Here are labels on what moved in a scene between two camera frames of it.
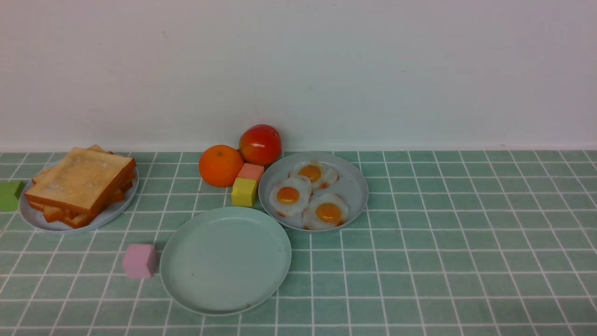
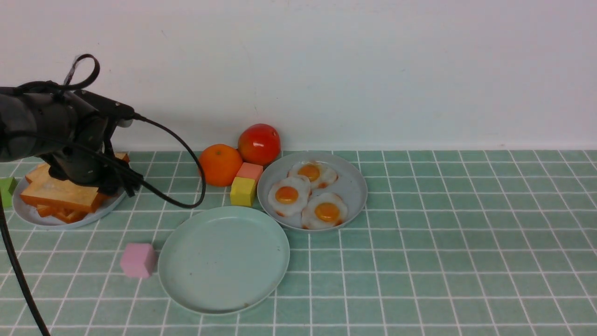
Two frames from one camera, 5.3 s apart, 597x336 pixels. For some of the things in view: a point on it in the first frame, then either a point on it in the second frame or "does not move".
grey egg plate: [351, 185] does not move
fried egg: [290, 195] does not move
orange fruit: [219, 165] does not move
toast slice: [81, 220] -> [69, 215]
